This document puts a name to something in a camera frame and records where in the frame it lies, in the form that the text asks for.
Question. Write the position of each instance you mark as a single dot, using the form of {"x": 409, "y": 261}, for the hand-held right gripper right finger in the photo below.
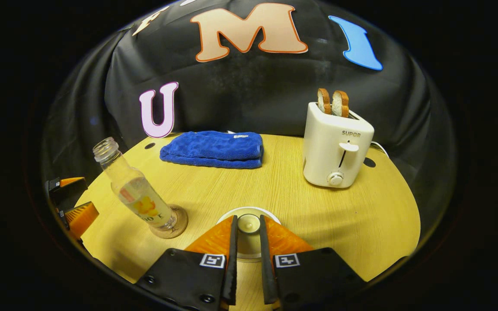
{"x": 266, "y": 276}

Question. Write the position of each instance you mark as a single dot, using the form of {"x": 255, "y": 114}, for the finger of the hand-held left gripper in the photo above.
{"x": 69, "y": 190}
{"x": 80, "y": 216}

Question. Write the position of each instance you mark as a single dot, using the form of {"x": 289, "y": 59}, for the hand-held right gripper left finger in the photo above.
{"x": 231, "y": 268}

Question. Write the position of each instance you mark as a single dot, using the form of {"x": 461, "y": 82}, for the cream teacup lid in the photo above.
{"x": 248, "y": 224}

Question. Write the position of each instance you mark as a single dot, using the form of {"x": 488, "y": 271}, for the clear plastic water bottle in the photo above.
{"x": 138, "y": 196}

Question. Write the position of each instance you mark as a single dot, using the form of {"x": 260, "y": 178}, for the round wooden coaster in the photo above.
{"x": 179, "y": 224}

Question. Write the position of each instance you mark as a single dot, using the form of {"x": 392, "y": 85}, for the folded blue towel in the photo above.
{"x": 212, "y": 149}

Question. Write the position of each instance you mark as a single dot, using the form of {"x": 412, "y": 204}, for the white toaster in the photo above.
{"x": 327, "y": 147}

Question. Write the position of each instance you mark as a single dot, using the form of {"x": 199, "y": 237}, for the black backdrop cloth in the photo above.
{"x": 253, "y": 95}

